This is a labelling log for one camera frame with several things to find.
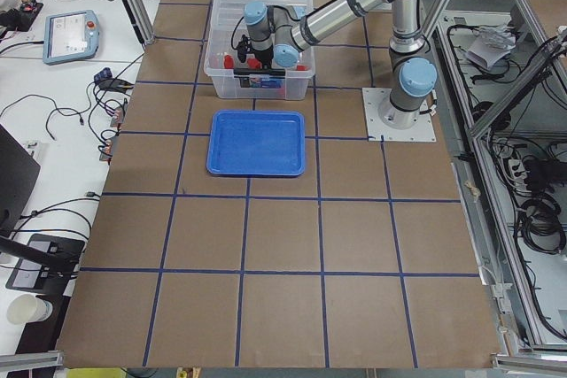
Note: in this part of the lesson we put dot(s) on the clear plastic storage box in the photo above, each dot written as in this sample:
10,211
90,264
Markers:
293,86

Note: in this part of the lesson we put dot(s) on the black box latch handle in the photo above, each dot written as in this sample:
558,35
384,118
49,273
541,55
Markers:
278,73

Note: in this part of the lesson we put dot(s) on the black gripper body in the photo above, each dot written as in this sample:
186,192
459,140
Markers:
264,59

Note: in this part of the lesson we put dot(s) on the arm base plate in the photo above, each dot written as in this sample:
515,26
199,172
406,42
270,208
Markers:
420,130

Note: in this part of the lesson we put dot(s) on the white paper cup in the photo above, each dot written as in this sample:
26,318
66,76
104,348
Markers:
28,309

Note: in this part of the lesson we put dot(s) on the teach pendant tablet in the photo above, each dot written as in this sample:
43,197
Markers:
70,36

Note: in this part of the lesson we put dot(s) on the blue plastic tray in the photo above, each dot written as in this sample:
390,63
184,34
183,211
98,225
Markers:
257,143

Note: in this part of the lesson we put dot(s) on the black laptop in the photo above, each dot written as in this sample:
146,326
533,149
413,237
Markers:
19,174

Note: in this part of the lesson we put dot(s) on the black monitor stand base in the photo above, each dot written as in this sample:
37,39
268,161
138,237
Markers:
46,264

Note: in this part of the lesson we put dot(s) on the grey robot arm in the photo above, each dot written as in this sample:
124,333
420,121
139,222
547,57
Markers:
276,35

